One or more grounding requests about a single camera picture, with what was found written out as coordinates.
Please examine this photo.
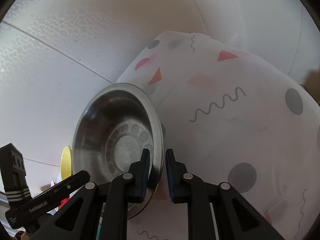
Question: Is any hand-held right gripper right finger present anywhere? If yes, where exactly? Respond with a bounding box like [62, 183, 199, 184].
[166, 149, 285, 240]

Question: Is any yellow plastic bowl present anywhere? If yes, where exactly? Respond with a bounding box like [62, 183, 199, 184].
[60, 145, 74, 180]

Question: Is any stainless steel bowl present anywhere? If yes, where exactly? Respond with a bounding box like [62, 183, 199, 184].
[72, 83, 164, 220]

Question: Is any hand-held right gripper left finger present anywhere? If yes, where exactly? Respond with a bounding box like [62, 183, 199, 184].
[32, 149, 150, 240]

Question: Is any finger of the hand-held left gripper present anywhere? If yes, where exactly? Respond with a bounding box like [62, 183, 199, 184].
[49, 170, 90, 201]

